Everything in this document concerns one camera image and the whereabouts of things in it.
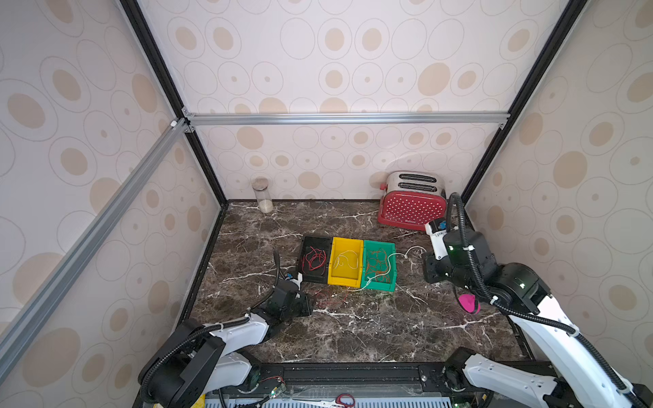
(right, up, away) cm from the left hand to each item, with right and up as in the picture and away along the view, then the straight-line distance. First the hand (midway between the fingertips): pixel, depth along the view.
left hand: (320, 299), depth 87 cm
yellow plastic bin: (+10, +11, +12) cm, 19 cm away
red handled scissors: (+5, -23, -17) cm, 30 cm away
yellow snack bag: (-32, -23, -19) cm, 43 cm away
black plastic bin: (0, +18, +16) cm, 24 cm away
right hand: (+31, +18, -20) cm, 41 cm away
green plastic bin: (+26, +17, +9) cm, 32 cm away
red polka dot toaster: (+35, +36, +11) cm, 51 cm away
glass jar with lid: (-26, +41, +19) cm, 52 cm away
